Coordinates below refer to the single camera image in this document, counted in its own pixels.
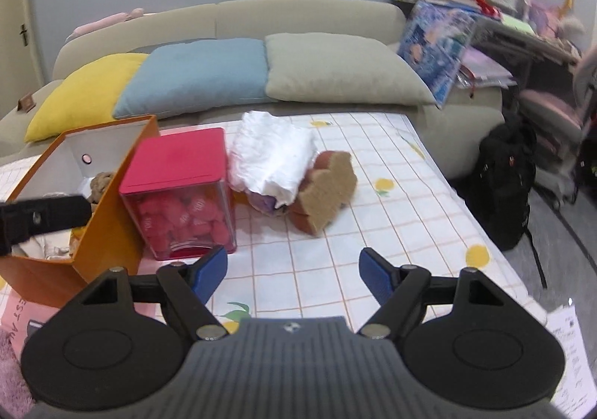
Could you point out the toast shaped plush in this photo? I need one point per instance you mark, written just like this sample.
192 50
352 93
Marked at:
326 195

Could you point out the pink plush toy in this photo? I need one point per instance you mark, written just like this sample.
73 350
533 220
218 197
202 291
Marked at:
102 22

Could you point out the white papers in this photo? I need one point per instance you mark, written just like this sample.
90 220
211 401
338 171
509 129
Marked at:
571 353

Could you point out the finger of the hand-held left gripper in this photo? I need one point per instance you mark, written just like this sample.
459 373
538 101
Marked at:
42 216

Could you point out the pink and grey chair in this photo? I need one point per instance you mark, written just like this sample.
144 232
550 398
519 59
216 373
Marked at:
552 113

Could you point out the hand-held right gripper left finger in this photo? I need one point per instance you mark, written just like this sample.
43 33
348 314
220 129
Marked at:
210 272

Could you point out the pink lidded clear container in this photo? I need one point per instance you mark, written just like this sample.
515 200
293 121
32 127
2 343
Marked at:
179 162

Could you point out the pink unicorn plush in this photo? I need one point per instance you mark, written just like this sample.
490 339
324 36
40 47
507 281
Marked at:
545 15

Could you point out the black backpack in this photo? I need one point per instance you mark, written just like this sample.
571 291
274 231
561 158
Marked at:
503 181

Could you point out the white crumpled plastic bag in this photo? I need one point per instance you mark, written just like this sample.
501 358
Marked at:
270 153

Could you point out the pink fluffy rug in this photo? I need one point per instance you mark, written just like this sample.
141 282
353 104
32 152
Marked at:
11 377

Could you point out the small brown stand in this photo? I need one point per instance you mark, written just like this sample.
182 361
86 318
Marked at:
26 103

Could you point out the orange cardboard box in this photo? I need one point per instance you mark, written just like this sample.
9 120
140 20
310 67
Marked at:
109 237

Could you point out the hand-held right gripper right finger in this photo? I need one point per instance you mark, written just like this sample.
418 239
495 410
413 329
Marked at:
377 276

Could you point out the pink folders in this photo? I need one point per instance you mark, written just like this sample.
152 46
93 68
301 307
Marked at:
487 69

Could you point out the grey green pillow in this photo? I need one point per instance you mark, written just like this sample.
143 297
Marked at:
336 67

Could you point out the cream door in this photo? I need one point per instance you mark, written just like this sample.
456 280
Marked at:
16 4

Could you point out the blue printed pillow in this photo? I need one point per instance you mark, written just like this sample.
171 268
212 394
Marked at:
433 46

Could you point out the small purple cloth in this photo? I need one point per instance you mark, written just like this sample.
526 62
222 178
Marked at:
263 203

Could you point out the pink paper sheet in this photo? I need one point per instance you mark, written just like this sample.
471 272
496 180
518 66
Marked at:
21 321

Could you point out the yellow pillow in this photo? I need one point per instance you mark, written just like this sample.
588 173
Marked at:
84 92

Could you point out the cluttered desk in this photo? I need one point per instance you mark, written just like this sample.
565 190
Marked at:
517 39

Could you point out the lemon print checked tablecloth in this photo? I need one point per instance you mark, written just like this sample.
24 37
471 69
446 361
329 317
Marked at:
396 223

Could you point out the beige sofa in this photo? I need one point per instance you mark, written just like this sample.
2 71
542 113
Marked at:
303 18

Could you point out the brown knotted plush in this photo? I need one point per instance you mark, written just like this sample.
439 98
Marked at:
101 186

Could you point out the light blue pillow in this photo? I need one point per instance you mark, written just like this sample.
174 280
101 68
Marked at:
196 74

